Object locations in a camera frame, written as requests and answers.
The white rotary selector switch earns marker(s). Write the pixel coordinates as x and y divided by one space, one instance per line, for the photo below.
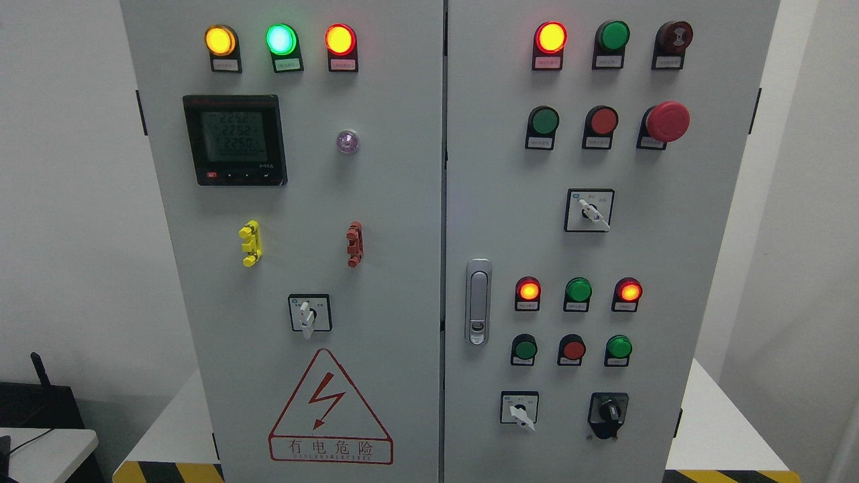
310 313

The green lit indicator light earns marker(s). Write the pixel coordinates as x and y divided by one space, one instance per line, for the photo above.
285 51

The yellow indicator light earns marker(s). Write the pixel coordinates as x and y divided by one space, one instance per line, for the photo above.
224 49

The red terminal clip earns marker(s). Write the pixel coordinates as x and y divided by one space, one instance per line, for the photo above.
354 248

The red lit indicator middle left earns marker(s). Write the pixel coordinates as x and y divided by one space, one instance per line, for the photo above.
527 294

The clear small light bulb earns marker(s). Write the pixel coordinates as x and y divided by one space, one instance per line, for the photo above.
347 142

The green push button lower left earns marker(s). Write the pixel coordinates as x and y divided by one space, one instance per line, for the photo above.
523 350

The green push button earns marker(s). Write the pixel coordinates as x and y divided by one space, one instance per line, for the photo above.
541 128
618 351
523 350

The green indicator middle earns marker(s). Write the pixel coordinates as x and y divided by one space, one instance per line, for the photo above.
577 295

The white rotary selector upper right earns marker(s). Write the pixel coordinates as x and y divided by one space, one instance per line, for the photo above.
589 210

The white rotary selector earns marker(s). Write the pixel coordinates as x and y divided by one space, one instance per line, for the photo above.
520 408
589 210

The grey electrical cabinet left door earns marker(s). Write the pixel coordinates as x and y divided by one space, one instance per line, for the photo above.
386 312

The grey electrical cabinet door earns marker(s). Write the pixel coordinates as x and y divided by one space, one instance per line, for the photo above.
508 204
386 312

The green push button upper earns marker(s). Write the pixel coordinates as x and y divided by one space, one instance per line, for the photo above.
541 128

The yellow terminal clip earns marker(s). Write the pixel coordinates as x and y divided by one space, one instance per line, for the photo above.
251 245

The red push button lower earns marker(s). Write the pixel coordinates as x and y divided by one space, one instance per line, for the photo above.
571 350

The red push button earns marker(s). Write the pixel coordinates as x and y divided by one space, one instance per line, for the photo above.
571 350
599 125

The grey electrical cabinet right door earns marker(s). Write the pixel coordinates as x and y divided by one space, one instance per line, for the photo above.
508 204

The white rotary selector lower right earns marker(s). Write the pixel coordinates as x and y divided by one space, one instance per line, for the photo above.
520 408

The red lit indicator middle right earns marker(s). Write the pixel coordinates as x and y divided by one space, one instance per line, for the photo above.
626 295

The red push button upper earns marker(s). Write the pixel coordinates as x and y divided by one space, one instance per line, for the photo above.
599 125

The red triangle warning sticker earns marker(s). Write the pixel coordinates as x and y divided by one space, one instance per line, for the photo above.
327 420

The green push button lower right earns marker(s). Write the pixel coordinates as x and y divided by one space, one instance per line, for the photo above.
618 351

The black digital power meter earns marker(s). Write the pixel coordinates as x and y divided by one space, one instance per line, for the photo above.
236 140

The red lit indicator light left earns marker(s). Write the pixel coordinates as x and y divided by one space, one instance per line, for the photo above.
341 48

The red lit indicator top right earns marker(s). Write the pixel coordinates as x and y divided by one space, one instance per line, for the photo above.
548 47

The red emergency stop button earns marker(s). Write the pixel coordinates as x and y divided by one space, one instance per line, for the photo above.
661 124

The green indicator top right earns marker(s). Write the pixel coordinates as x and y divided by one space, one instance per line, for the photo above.
611 39

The dark red buzzer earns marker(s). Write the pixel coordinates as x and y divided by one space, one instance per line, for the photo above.
670 43

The white platform with hazard stripes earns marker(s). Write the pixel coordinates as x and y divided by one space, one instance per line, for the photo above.
713 434

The black device with antenna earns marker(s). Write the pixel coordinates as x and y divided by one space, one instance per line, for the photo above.
40 406

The white side table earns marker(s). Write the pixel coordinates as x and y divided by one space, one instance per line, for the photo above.
50 458

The silver door latch handle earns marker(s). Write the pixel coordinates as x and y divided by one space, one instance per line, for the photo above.
478 300

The black rotary knob switch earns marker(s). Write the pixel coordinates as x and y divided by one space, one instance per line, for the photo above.
607 411

